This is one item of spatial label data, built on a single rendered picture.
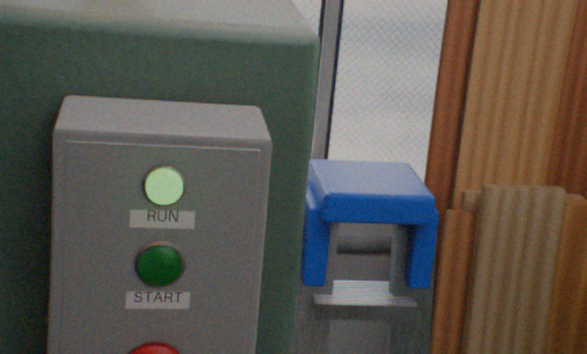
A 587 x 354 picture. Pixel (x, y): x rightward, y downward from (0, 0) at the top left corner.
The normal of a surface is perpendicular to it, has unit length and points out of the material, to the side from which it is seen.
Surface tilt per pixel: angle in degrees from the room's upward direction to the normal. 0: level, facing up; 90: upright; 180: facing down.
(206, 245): 90
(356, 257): 90
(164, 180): 86
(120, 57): 90
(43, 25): 75
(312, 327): 82
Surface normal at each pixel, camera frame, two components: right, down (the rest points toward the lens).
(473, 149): 0.13, 0.27
